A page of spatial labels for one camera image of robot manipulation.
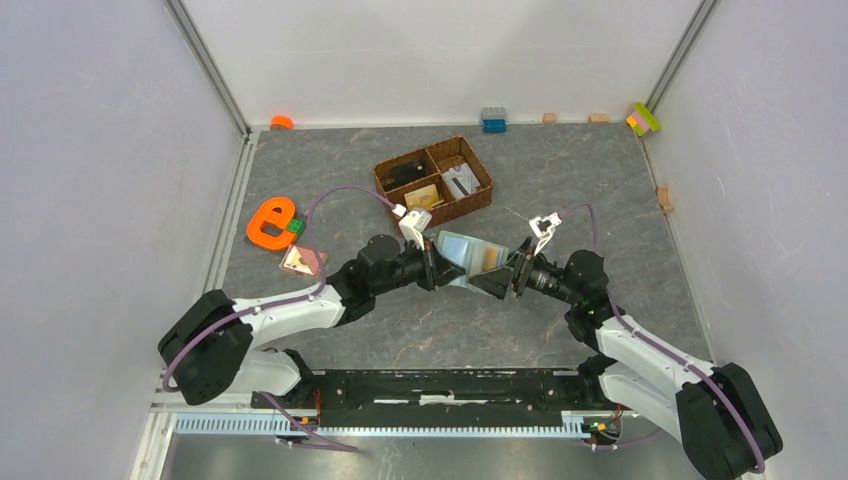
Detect orange round cap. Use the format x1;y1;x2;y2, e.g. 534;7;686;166
269;115;294;130

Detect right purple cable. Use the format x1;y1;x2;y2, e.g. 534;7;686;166
559;202;767;474

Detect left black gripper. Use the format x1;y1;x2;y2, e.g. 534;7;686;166
372;234;465;296

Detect blue grey lego stack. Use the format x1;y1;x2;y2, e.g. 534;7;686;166
480;107;508;133

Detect black item in basket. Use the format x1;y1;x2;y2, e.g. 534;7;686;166
386;159;427;191

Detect orange letter e toy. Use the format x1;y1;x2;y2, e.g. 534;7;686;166
246;197;298;252

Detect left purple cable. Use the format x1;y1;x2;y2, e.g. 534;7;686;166
161;184;401;393

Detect pink square card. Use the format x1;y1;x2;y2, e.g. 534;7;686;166
279;244;328;276

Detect purple cable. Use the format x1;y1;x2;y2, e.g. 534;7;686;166
559;202;767;474
161;184;401;393

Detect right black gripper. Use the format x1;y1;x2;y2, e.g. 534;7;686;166
467;237;579;306

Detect gold card in basket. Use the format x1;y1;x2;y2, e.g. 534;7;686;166
404;183;444;211

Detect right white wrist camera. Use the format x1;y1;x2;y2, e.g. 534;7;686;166
528;212;562;255

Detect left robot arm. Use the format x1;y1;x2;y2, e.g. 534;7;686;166
157;235;466;408

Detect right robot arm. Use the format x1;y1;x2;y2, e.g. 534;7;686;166
469;245;783;479

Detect light blue card holder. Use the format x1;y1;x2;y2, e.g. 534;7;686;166
437;230;510;294

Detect curved wooden arch block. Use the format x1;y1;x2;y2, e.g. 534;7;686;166
656;185;675;215

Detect white cards in basket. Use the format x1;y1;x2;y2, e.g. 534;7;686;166
442;162;481;200

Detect green toy block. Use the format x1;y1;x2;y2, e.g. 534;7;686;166
286;218;306;237

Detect white slotted cable duct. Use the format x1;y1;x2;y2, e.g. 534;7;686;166
173;413;598;439

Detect gold credit card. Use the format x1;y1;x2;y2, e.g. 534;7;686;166
481;245;504;272

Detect green pink lego stack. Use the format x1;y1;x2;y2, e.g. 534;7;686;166
626;102;662;137

